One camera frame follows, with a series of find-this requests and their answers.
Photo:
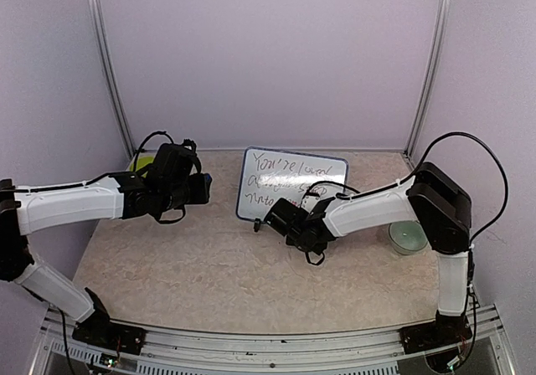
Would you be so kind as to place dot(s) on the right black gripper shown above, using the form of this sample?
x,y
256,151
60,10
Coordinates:
x,y
322,246

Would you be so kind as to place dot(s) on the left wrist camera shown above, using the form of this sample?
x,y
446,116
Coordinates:
x,y
190,144

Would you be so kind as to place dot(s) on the aluminium frame post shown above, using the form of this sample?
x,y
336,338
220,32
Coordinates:
x,y
99,26
430,75

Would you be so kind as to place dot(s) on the front aluminium rail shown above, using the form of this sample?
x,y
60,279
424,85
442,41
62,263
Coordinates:
x,y
374,351

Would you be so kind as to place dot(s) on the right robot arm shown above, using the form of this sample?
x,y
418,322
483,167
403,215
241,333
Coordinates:
x,y
427,197

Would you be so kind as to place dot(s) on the left aluminium frame post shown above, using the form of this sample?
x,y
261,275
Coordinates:
x,y
99,26

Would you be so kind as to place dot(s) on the right aluminium frame post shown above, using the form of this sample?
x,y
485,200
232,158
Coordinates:
x,y
430,75

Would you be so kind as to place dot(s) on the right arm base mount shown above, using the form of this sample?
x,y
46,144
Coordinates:
x,y
442,331

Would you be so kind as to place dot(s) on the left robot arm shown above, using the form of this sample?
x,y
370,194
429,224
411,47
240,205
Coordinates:
x,y
24,211

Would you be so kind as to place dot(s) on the lime green bowl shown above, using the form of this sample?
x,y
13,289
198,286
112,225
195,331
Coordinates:
x,y
143,160

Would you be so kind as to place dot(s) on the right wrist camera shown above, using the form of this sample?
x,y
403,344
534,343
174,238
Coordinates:
x,y
312,197

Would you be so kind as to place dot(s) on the blue whiteboard eraser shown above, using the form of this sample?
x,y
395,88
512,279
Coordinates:
x,y
206,184

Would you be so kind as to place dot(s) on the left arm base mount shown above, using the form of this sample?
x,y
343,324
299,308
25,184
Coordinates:
x,y
110,335

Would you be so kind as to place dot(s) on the small blue-framed whiteboard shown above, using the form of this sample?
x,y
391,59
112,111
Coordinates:
x,y
268,175

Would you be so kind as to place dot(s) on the pale green glass bowl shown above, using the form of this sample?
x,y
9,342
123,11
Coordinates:
x,y
407,237

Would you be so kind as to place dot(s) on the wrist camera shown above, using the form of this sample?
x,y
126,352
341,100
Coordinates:
x,y
312,197
190,144

